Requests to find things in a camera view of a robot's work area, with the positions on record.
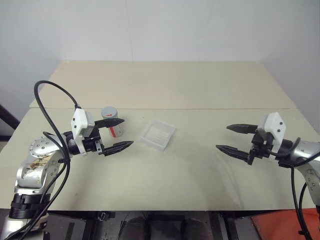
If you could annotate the clear plastic tray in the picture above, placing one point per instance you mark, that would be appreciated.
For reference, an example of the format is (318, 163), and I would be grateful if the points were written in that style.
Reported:
(158, 135)

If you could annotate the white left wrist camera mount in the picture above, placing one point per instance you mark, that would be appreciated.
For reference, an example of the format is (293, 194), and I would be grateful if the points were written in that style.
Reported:
(79, 120)

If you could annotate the small metal bracket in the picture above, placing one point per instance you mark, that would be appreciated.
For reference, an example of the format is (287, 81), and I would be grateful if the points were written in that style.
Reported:
(102, 216)

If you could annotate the black slanted frame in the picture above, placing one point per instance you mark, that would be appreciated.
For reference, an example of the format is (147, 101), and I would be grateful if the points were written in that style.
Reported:
(7, 120)

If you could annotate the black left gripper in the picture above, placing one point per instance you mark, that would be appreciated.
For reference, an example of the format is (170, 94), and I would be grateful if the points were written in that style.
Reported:
(91, 145)

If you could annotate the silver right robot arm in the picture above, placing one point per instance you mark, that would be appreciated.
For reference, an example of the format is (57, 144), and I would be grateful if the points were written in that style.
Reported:
(303, 150)

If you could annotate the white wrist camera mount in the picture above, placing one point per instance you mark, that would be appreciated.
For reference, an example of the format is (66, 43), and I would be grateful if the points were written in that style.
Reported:
(79, 120)
(275, 125)

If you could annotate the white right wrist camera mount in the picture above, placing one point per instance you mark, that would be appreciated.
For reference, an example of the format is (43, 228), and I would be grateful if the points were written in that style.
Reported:
(275, 125)

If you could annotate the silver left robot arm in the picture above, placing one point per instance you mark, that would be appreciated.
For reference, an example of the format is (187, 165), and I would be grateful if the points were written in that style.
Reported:
(37, 150)

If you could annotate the orange red mat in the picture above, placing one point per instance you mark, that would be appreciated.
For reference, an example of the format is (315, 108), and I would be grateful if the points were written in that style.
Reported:
(275, 225)

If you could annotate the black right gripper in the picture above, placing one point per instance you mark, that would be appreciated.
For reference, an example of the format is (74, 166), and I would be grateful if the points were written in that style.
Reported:
(261, 147)

